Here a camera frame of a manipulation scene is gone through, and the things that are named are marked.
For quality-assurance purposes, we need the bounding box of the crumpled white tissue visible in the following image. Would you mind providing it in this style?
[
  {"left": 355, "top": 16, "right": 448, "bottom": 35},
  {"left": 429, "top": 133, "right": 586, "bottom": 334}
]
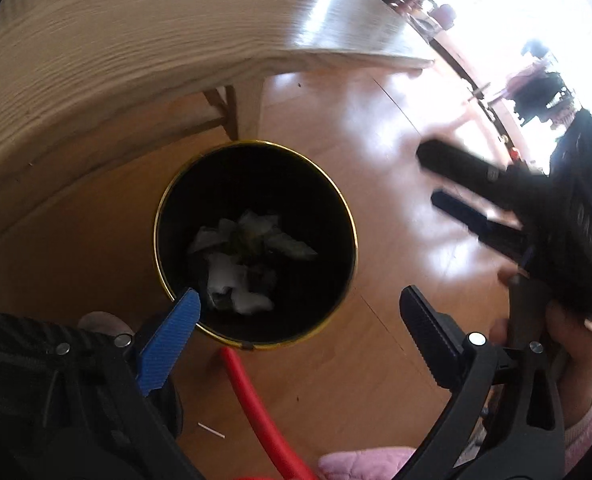
[{"left": 206, "top": 252, "right": 277, "bottom": 316}]

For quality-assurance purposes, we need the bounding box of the pink slipper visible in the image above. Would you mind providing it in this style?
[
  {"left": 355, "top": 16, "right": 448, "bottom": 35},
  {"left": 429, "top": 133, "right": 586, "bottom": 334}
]
[{"left": 317, "top": 447, "right": 417, "bottom": 480}]

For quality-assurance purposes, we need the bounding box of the black bin with gold rim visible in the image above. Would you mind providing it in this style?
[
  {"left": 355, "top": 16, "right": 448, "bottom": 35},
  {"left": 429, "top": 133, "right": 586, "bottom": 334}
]
[{"left": 153, "top": 139, "right": 359, "bottom": 353}]

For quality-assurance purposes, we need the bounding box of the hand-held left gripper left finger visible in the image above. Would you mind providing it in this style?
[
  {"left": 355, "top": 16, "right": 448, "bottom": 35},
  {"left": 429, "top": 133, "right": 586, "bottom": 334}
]
[{"left": 26, "top": 287, "right": 208, "bottom": 480}]

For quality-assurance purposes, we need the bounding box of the dark wooden furniture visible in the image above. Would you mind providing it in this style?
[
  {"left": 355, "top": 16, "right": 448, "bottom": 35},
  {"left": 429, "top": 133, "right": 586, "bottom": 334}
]
[{"left": 506, "top": 40, "right": 579, "bottom": 128}]

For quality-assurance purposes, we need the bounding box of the red hose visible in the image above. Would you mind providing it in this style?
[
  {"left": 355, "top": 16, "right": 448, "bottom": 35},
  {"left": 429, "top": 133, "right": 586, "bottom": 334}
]
[{"left": 219, "top": 346, "right": 317, "bottom": 480}]

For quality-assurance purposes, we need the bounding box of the crumpled grey white wrapper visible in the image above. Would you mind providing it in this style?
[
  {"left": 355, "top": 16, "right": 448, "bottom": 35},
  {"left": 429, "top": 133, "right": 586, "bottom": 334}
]
[{"left": 187, "top": 210, "right": 319, "bottom": 263}]

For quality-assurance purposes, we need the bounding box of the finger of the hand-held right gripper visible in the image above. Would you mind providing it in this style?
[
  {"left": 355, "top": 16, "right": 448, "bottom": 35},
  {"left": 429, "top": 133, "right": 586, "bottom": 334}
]
[
  {"left": 416, "top": 140, "right": 517, "bottom": 197},
  {"left": 431, "top": 189, "right": 533, "bottom": 267}
]

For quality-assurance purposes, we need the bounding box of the wooden table leg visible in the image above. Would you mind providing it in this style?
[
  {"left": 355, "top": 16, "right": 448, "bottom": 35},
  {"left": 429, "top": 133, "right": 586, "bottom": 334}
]
[{"left": 201, "top": 72, "right": 269, "bottom": 141}]

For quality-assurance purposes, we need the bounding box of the grey rounded object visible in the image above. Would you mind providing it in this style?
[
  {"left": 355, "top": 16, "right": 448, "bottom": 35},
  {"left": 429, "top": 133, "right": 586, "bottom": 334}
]
[{"left": 77, "top": 311, "right": 135, "bottom": 342}]

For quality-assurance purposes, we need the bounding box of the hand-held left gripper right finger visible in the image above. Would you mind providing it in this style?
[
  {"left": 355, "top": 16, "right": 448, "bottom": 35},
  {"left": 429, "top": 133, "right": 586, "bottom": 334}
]
[{"left": 399, "top": 285, "right": 566, "bottom": 480}]

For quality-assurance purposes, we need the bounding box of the person's right hand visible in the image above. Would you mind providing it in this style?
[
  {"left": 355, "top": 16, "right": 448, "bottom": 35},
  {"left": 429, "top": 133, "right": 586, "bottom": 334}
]
[{"left": 491, "top": 269, "right": 592, "bottom": 433}]

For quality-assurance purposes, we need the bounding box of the black mesh chair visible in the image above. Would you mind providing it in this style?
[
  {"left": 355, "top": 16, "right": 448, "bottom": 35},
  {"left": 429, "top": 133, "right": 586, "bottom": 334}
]
[{"left": 0, "top": 309, "right": 184, "bottom": 480}]

